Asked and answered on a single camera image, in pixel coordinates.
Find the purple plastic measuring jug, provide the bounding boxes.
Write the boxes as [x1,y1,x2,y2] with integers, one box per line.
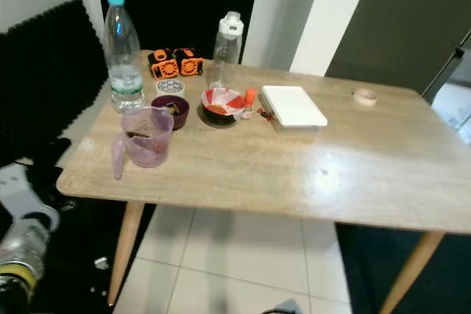
[110,107,175,180]

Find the clear water bottle teal cap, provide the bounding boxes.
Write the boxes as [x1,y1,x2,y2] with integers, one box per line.
[103,0,144,115]

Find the reddish brown food item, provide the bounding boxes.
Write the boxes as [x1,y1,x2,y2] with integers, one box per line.
[129,131,167,143]

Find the orange black device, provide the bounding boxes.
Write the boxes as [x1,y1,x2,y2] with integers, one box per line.
[147,49,179,81]
[174,48,204,78]

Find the patterned white tape roll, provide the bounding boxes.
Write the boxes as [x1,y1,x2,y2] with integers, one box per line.
[156,79,185,97]

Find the dark purple bowl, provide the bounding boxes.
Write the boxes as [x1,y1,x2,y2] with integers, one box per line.
[152,96,191,129]

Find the black door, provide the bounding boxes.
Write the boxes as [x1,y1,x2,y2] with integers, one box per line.
[94,0,262,65]

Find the red and white bowl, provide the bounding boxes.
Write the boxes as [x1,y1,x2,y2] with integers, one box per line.
[200,87,246,128]

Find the clear bottle white cap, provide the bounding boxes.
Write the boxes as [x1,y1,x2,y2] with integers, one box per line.
[210,11,245,94]

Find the small bottle orange cap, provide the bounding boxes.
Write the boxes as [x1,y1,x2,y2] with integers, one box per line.
[241,88,257,121]

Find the white lidded container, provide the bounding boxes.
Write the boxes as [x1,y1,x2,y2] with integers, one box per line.
[259,85,329,135]

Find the beige masking tape roll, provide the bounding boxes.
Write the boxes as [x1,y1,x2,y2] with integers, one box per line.
[353,88,378,107]

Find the large black floor mat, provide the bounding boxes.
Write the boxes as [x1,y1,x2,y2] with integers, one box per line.
[335,222,471,314]

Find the black foam wall panel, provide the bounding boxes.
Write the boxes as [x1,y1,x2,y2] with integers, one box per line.
[0,0,107,204]

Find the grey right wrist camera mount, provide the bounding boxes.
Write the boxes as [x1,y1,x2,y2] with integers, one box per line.
[265,298,302,314]

